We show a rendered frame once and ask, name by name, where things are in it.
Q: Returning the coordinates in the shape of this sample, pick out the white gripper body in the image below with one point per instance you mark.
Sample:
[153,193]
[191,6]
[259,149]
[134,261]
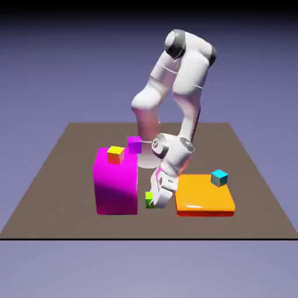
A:
[160,198]

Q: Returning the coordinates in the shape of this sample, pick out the small green cube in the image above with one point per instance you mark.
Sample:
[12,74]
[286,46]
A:
[148,197]

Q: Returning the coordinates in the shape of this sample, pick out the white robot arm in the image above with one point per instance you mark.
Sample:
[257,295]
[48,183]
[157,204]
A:
[186,69]

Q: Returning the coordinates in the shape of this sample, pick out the small magenta cube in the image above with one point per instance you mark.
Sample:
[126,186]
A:
[134,144]

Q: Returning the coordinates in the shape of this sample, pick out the small cyan cube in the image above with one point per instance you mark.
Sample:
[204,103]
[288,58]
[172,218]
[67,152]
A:
[219,178]

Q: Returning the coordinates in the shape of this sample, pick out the small yellow cube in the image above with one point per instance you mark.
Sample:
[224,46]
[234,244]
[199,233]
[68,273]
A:
[115,154]

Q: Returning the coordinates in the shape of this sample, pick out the large orange box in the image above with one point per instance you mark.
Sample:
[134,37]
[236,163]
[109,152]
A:
[203,195]

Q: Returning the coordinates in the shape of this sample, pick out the large magenta box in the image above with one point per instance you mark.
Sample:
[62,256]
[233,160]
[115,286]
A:
[115,184]

